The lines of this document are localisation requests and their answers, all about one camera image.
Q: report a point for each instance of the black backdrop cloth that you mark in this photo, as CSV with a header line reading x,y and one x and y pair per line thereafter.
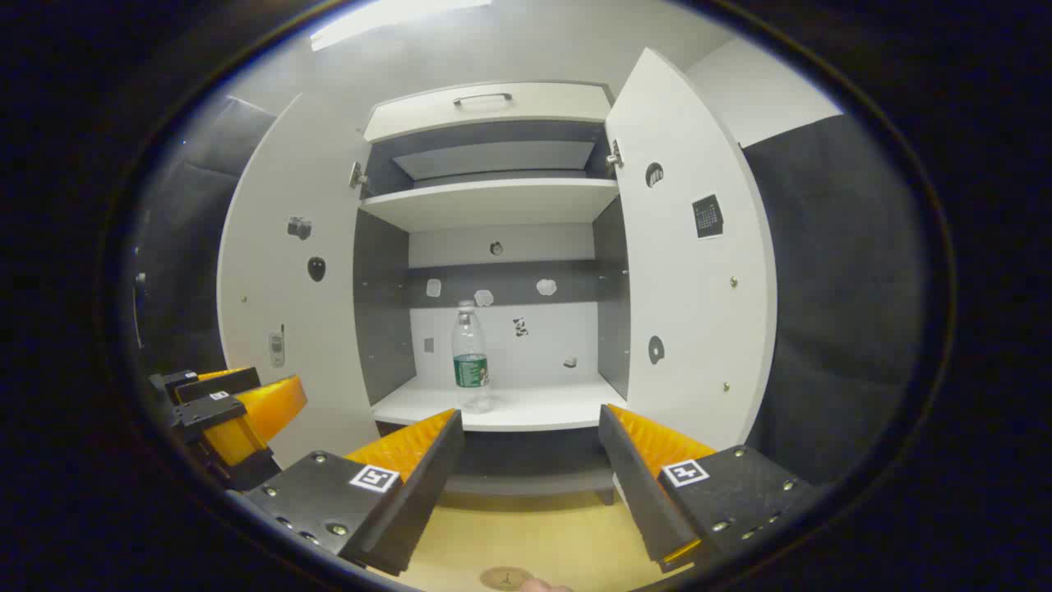
x,y
838,288

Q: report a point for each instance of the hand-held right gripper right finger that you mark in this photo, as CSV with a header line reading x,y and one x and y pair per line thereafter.
x,y
637,485

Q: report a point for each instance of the white cabinet drawer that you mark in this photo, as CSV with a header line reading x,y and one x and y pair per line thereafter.
x,y
493,119

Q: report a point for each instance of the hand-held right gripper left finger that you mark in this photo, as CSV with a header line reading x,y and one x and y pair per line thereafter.
x,y
423,485

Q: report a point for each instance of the white cabinet door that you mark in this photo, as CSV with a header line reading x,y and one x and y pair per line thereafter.
x,y
320,329
690,329

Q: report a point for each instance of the round brown coaster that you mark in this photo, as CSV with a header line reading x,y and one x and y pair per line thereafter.
x,y
503,578

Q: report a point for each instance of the clear plastic bottle green label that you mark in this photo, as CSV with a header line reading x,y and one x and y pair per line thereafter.
x,y
471,370

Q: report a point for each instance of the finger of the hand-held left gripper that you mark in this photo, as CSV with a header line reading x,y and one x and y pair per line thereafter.
x,y
255,419
218,385

